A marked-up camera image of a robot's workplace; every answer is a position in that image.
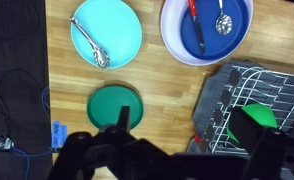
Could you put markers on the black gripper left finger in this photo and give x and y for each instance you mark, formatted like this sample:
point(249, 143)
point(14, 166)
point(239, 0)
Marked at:
point(87, 156)

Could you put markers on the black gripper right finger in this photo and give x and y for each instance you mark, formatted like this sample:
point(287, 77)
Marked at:
point(280, 156)

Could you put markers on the dark green plate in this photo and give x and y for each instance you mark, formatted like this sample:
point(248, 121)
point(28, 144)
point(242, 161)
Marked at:
point(107, 103)

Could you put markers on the dark blue plate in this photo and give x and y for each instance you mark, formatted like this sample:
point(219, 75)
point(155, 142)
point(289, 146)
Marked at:
point(220, 46)

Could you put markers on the light blue plate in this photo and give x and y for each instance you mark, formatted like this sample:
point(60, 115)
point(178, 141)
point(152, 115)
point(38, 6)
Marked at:
point(117, 30)

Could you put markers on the lavender plate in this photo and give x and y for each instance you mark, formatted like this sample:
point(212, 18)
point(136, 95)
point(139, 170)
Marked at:
point(173, 40)

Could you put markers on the light green bowl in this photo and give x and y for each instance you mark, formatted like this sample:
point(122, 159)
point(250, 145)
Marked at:
point(262, 115)

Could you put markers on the small silver connector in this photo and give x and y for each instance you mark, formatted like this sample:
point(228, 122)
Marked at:
point(4, 142)

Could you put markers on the grey dish rack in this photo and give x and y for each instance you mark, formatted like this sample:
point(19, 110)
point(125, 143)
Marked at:
point(208, 96)

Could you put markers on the metal spoon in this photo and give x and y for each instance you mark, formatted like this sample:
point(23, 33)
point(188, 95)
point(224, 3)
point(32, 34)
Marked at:
point(100, 56)

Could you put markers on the silver spoon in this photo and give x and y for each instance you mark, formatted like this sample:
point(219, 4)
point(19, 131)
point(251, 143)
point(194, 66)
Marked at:
point(224, 24)

